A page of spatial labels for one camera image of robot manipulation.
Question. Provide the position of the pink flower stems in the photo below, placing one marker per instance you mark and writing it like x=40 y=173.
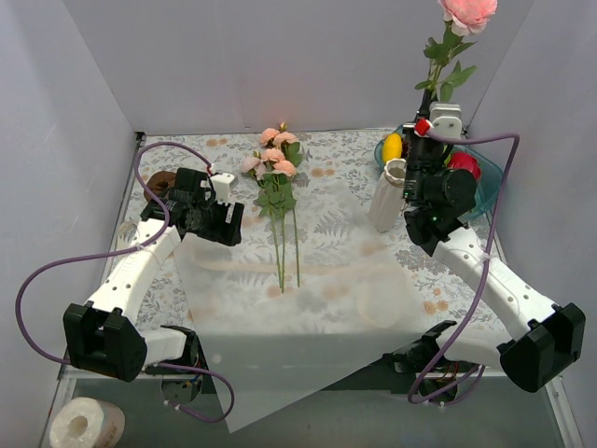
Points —
x=274 y=168

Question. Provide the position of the brown ribbon spool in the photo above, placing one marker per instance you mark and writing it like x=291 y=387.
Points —
x=161 y=182

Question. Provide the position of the teal plastic fruit basket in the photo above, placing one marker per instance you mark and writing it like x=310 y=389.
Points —
x=488 y=184

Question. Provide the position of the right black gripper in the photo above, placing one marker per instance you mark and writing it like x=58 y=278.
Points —
x=423 y=132

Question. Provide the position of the yellow mango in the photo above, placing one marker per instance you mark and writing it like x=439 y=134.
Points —
x=392 y=147

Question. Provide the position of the white tape roll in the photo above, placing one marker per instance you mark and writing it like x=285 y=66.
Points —
x=86 y=422

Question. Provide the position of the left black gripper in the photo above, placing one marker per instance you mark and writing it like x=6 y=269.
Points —
x=229 y=223

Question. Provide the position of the red dragon fruit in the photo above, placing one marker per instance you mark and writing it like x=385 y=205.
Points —
x=460 y=160

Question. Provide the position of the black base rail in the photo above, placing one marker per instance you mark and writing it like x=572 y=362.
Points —
x=304 y=363

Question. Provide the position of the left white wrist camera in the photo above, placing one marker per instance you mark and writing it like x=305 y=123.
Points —
x=223 y=184

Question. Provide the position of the white wrapping paper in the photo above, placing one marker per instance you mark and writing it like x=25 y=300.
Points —
x=295 y=308

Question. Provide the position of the white ribbed vase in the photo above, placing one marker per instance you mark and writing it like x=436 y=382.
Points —
x=388 y=200

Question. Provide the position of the cream ribbon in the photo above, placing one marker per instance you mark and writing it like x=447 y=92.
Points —
x=330 y=279

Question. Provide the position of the floral tablecloth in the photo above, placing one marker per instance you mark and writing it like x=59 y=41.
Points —
x=334 y=185

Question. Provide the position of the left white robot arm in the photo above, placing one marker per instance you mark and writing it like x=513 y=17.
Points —
x=101 y=334

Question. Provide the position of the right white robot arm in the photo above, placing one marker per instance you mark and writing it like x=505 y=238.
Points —
x=545 y=338

